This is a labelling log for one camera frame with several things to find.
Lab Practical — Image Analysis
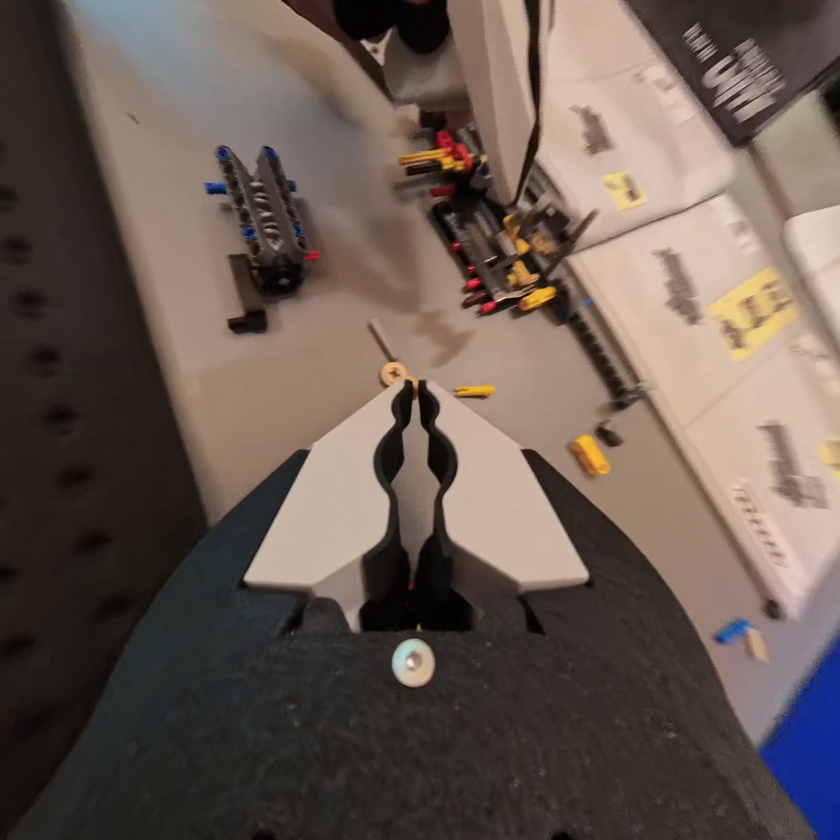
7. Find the blue plastic bin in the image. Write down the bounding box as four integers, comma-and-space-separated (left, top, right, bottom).
758, 656, 840, 840

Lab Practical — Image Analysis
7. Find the instruction booklet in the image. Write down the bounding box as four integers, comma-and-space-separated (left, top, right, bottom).
525, 0, 840, 618

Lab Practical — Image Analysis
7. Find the small lego beam assembly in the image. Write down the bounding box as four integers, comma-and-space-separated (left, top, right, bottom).
205, 144, 321, 296

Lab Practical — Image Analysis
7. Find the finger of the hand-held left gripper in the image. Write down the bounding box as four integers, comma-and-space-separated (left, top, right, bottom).
449, 0, 547, 207

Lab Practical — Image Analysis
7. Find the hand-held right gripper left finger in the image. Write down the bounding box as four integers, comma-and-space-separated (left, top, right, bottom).
243, 379, 416, 632

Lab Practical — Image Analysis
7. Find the lego set box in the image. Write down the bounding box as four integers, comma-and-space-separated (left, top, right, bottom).
623, 0, 840, 147

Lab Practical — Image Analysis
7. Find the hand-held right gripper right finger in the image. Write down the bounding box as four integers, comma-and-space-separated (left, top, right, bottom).
416, 379, 592, 621

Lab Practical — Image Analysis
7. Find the lego chassis assembly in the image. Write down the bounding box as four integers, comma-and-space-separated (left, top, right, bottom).
394, 112, 647, 411

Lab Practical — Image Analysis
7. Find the yellow three-hole lego beam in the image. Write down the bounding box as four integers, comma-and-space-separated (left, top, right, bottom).
570, 435, 613, 476

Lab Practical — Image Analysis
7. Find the white stand base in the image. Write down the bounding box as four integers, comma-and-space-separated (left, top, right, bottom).
781, 206, 840, 342

